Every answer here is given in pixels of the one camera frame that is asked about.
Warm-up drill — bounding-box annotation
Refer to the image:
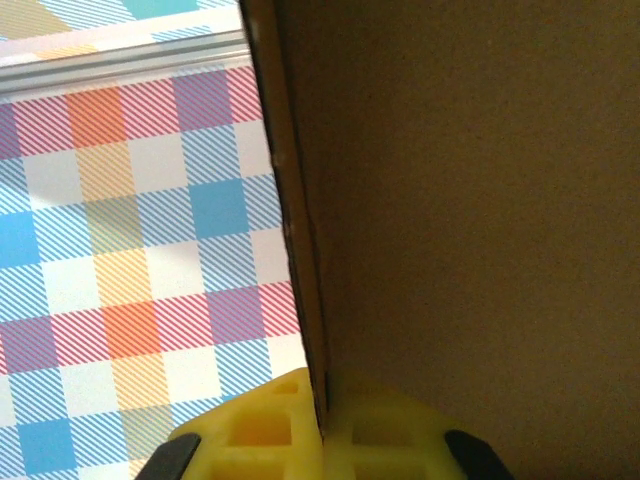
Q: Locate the aluminium frame corner post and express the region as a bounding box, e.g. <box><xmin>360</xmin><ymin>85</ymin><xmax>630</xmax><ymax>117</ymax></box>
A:
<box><xmin>0</xmin><ymin>28</ymin><xmax>251</xmax><ymax>97</ymax></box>

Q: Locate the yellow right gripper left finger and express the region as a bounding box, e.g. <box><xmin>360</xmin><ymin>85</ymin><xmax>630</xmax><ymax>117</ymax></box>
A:
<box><xmin>142</xmin><ymin>367</ymin><xmax>327</xmax><ymax>480</ymax></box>

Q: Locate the brown cardboard paper box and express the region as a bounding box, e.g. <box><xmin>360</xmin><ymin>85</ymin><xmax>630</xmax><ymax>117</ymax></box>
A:
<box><xmin>238</xmin><ymin>0</ymin><xmax>640</xmax><ymax>480</ymax></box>

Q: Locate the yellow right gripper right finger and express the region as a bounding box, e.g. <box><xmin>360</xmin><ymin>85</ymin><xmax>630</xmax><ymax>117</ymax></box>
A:
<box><xmin>321</xmin><ymin>383</ymin><xmax>516</xmax><ymax>480</ymax></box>

